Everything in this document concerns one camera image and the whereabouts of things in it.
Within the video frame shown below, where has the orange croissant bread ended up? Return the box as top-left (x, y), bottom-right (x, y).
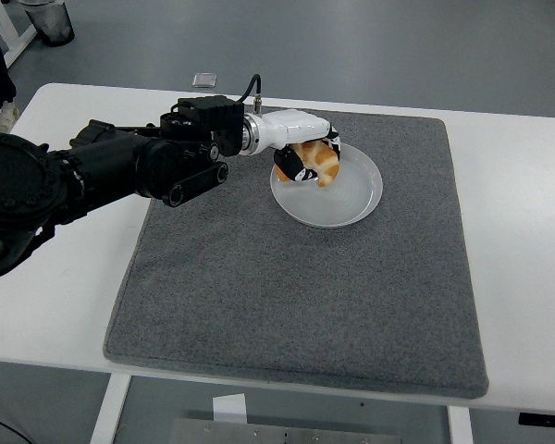
top-left (276, 141), bottom-right (341, 188)

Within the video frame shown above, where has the round grey plate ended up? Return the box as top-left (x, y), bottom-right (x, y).
top-left (270, 139), bottom-right (385, 229)

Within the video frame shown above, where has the thin black floor cable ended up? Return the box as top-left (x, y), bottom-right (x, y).
top-left (0, 413), bottom-right (29, 444)

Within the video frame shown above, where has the black table control panel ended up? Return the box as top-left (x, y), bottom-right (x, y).
top-left (517, 411), bottom-right (555, 427)

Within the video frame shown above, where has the white table leg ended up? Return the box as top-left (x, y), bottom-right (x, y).
top-left (446, 404), bottom-right (475, 444)
top-left (88, 373), bottom-right (133, 444)

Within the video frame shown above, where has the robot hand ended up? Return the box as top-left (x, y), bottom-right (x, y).
top-left (253, 109), bottom-right (343, 186)

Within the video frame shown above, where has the grey felt mat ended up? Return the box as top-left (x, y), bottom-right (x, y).
top-left (102, 99), bottom-right (490, 401)

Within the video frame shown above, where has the black mesh wastebasket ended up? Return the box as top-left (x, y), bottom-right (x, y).
top-left (18, 0), bottom-right (76, 47)

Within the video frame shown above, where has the white furniture frame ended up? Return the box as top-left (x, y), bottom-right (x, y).
top-left (0, 0), bottom-right (38, 69)

